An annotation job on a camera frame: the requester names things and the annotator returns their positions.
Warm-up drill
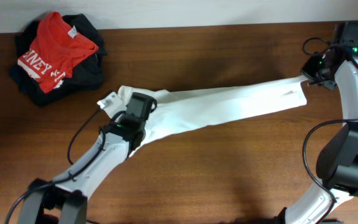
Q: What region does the white robot print t-shirt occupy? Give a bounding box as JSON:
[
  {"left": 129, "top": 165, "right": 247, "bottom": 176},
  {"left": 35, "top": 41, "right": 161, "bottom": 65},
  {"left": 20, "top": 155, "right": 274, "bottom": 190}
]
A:
[{"left": 117, "top": 77, "right": 307, "bottom": 146}]

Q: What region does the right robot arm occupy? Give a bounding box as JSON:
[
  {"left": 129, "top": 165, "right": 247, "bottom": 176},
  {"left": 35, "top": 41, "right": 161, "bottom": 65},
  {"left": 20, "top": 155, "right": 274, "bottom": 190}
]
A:
[{"left": 273, "top": 22, "right": 358, "bottom": 224}]

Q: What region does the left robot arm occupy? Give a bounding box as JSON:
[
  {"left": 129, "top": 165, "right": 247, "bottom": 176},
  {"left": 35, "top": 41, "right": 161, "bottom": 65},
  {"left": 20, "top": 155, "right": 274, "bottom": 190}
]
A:
[{"left": 14, "top": 93, "right": 157, "bottom": 224}]

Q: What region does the black folded garment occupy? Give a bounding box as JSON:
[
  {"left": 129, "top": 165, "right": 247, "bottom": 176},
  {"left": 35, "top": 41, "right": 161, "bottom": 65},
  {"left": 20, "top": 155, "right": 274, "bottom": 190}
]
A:
[{"left": 9, "top": 14, "right": 108, "bottom": 107}]

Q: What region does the red printed t-shirt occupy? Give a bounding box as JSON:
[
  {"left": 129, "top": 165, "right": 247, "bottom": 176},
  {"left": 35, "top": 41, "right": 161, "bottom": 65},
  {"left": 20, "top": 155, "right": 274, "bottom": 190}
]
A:
[{"left": 17, "top": 11, "right": 99, "bottom": 93}]

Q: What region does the right black cable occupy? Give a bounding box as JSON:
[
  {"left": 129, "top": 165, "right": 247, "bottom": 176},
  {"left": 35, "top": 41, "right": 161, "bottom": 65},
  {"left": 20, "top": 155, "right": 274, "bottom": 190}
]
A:
[{"left": 301, "top": 36, "right": 358, "bottom": 224}]

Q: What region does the black cable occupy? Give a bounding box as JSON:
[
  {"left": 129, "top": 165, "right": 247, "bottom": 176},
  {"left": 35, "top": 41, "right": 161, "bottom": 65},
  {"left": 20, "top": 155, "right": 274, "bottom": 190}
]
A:
[
  {"left": 4, "top": 106, "right": 127, "bottom": 224},
  {"left": 301, "top": 36, "right": 358, "bottom": 224}
]

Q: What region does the left black cable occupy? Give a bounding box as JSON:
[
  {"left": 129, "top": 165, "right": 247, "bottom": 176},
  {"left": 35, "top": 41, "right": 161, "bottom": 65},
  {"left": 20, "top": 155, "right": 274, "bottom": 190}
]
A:
[{"left": 4, "top": 106, "right": 127, "bottom": 224}]

